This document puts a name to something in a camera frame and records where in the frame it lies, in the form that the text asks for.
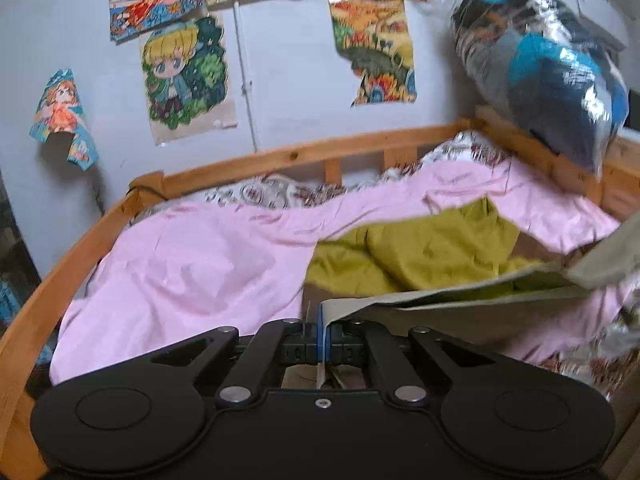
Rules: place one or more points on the small curled cartoon girl poster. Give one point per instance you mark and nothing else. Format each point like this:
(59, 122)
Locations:
(62, 115)

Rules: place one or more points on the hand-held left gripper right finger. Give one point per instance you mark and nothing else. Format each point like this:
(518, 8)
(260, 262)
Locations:
(345, 350)

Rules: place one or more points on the floral patterned quilt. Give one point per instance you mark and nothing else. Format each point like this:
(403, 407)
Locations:
(280, 195)

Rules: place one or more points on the red-haired girl wall poster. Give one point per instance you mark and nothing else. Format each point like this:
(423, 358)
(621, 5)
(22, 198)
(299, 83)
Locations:
(155, 0)

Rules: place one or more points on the blond cartoon figure wall poster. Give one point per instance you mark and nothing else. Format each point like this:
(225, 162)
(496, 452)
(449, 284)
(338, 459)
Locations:
(185, 75)

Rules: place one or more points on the pink bed sheet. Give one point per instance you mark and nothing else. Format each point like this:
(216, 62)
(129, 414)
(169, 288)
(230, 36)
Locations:
(190, 265)

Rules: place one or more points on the wooden bed frame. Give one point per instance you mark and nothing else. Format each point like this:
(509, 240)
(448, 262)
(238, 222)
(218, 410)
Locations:
(65, 280)

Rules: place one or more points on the dark cabinet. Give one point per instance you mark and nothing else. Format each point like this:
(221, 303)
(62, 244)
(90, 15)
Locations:
(15, 255)

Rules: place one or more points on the olive beige brown hooded jacket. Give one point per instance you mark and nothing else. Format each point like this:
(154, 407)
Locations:
(430, 255)

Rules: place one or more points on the landscape painting wall poster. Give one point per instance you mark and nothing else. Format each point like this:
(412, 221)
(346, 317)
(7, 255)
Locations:
(375, 45)

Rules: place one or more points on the clear plastic bag of clothes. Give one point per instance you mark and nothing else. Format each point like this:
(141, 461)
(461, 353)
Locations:
(540, 65)

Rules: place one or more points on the white wall pipe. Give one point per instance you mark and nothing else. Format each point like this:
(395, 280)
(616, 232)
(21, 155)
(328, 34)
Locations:
(246, 70)

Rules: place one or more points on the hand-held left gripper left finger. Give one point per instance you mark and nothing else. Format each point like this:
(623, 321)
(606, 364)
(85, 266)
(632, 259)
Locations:
(312, 340)

